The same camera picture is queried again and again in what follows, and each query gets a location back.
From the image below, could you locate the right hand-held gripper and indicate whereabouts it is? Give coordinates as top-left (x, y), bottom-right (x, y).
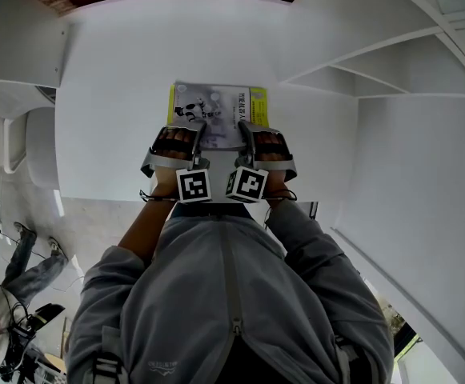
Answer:
top-left (226, 118), bottom-right (299, 205)

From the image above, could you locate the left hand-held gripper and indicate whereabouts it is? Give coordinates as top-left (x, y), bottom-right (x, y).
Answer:
top-left (138, 120), bottom-right (214, 205)

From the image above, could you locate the grey cover yellow band book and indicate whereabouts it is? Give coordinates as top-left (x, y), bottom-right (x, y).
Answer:
top-left (166, 81), bottom-right (271, 152)

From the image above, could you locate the person's right forearm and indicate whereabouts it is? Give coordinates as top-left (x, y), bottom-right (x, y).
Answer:
top-left (262, 173), bottom-right (317, 247)

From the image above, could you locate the person's left forearm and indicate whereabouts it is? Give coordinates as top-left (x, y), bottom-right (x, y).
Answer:
top-left (117, 166), bottom-right (179, 264)

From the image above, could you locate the person's right hand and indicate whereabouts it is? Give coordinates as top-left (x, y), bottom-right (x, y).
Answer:
top-left (255, 131), bottom-right (286, 154)

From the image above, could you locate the person's left hand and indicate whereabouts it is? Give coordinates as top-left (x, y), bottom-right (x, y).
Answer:
top-left (158, 127), bottom-right (195, 151)

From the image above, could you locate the white shelf unit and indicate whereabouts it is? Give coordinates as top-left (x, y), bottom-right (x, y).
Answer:
top-left (0, 0), bottom-right (465, 205)

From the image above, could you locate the person's grey jacket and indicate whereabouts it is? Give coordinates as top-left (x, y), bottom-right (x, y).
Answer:
top-left (66, 198), bottom-right (395, 384)

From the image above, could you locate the green outdoor foliage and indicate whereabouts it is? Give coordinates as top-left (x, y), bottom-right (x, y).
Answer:
top-left (378, 293), bottom-right (407, 336)

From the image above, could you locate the black equipment stand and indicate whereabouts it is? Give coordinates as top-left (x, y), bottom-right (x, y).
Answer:
top-left (0, 302), bottom-right (66, 384)

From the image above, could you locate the black framed window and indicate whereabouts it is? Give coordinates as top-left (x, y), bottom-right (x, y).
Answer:
top-left (391, 317), bottom-right (430, 384)

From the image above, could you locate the black wrist strap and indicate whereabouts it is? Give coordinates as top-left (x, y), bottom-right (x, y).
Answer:
top-left (138, 189), bottom-right (178, 205)
top-left (264, 189), bottom-right (299, 224)

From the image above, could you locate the grey backpack strap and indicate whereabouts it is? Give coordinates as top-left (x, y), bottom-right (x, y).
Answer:
top-left (333, 334), bottom-right (378, 384)
top-left (90, 325), bottom-right (130, 384)

